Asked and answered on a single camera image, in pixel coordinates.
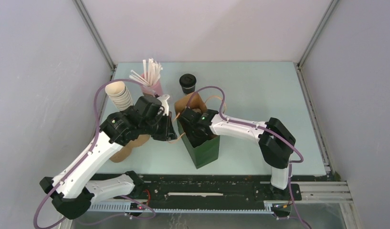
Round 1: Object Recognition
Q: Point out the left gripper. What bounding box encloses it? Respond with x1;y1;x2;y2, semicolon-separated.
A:
141;111;178;141

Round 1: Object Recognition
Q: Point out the green paper bag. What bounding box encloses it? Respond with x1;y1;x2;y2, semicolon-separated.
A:
174;92;220;169

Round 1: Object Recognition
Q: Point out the black cup lid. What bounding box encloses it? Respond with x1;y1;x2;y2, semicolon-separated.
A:
179;73;197;88

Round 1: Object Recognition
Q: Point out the black sleeved paper cup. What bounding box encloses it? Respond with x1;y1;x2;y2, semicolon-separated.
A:
181;85;196;95

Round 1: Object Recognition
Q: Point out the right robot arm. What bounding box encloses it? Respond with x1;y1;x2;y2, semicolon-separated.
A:
178;108;296;199

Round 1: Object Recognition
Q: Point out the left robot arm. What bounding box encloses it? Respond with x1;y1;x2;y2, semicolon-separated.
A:
40;94;177;219

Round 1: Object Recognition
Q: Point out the white wrapped straws bundle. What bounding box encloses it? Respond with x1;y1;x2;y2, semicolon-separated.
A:
129;58;163;87

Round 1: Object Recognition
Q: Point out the stack of paper cups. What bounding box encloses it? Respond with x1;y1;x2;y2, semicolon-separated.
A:
105;81;134;111

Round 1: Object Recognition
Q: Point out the brown cardboard cup carrier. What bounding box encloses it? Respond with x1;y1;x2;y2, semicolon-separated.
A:
110;135;150;163

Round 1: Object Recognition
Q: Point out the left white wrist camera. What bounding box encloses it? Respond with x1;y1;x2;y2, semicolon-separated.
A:
157;94;170;116

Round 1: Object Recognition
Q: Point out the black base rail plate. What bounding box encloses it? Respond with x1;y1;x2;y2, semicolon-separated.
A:
113;173;303;212

